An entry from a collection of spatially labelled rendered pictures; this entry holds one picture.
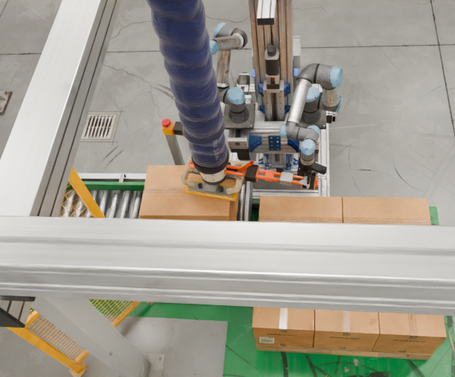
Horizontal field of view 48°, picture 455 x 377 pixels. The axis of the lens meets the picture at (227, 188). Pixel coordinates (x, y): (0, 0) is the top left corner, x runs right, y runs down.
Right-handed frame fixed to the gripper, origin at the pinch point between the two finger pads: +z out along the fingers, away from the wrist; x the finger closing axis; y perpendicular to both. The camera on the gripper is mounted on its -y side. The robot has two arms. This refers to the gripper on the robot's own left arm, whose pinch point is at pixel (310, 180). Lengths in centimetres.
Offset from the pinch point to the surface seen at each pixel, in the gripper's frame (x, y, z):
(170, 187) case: 5, 93, 26
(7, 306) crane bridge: 152, 31, -181
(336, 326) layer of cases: 63, -29, 66
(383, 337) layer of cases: 61, -59, 73
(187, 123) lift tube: 11, 64, -54
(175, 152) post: -40, 108, 50
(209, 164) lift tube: 11, 57, -18
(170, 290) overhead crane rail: 147, 1, -193
